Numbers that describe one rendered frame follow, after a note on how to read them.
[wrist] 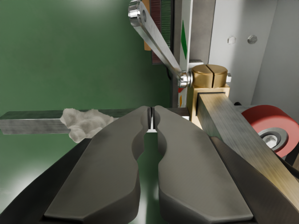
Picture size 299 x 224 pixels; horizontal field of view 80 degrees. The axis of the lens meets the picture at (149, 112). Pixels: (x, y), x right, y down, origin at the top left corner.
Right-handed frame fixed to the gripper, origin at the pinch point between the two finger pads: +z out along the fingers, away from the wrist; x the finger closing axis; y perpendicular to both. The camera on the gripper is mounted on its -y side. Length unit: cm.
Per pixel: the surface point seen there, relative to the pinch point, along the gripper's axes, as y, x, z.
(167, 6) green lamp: -6.5, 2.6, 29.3
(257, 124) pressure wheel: 7.3, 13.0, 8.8
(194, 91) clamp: 4.1, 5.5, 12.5
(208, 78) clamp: 2.4, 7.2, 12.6
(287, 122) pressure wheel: 7.0, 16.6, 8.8
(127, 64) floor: 22, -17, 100
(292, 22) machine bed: -2.6, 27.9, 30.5
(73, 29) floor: 1, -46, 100
